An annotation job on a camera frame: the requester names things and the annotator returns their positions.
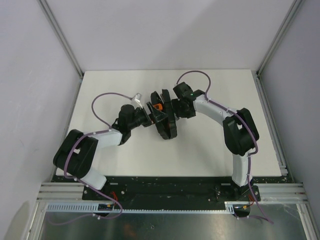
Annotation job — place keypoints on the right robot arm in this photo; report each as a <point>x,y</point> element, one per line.
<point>239,130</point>

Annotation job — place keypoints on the grey slotted cable duct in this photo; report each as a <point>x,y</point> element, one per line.
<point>106,208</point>

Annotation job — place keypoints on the left aluminium frame post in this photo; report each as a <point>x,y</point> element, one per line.
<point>50,16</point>

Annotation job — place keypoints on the black plastic tool case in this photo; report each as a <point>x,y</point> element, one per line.
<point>167,129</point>

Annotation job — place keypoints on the right aluminium frame post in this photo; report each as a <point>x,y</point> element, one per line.
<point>280,34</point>

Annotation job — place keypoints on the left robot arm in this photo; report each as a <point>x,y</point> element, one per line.
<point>76,153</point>

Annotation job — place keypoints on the aluminium frame post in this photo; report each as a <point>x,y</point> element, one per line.
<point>280,34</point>
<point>50,16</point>

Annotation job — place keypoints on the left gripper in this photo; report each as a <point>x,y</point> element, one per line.
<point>157,115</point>

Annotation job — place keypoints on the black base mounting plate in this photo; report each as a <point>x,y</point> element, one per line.
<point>179,192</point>

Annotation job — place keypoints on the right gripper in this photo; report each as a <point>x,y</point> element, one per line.
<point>175,103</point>

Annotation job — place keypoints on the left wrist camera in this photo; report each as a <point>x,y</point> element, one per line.
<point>136,100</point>

